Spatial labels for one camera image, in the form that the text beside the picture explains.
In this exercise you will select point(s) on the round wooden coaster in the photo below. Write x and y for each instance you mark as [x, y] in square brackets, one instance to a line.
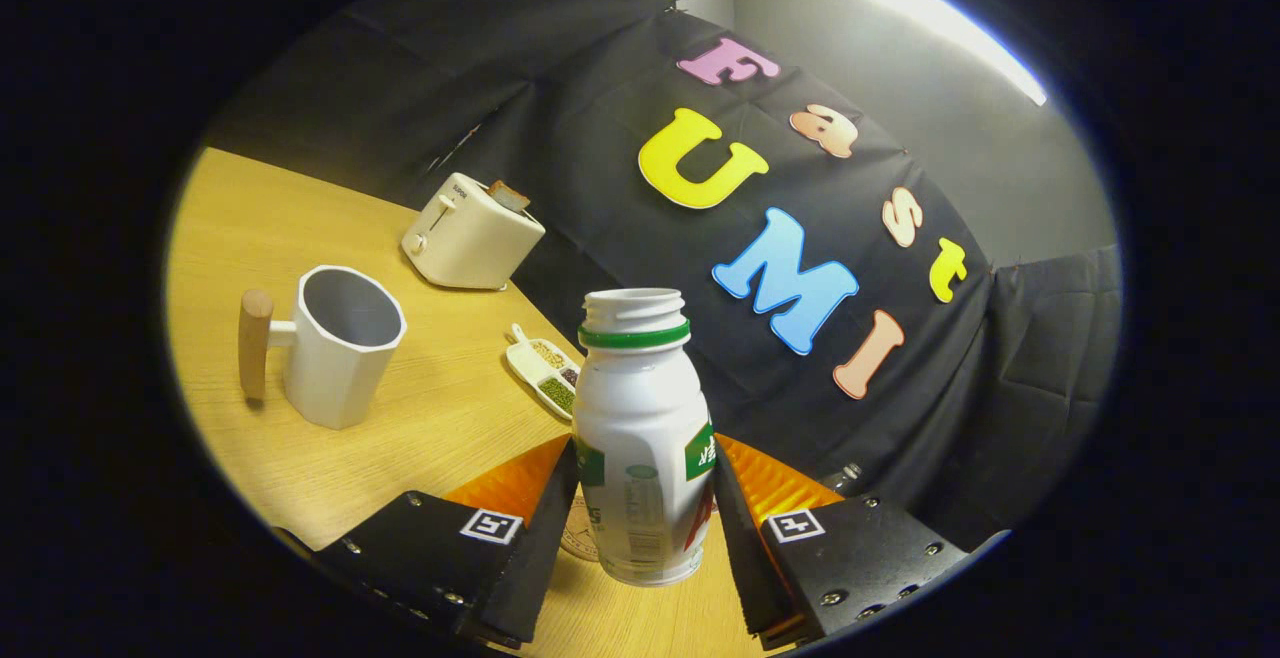
[580, 538]

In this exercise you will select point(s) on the wooden table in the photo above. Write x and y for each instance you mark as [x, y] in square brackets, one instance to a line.
[430, 438]

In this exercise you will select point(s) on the cream toaster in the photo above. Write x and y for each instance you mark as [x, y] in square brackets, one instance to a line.
[470, 243]

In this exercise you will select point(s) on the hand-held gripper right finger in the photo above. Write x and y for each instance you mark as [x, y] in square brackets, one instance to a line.
[740, 558]

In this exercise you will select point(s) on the toast slice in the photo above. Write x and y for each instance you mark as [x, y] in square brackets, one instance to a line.
[508, 196]

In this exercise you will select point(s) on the black backdrop cloth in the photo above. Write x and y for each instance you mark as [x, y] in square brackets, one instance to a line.
[620, 238]

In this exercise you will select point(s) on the white divided dish with beans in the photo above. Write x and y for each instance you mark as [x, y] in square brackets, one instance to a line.
[545, 373]

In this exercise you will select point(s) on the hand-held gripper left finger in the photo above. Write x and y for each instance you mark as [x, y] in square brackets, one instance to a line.
[540, 558]

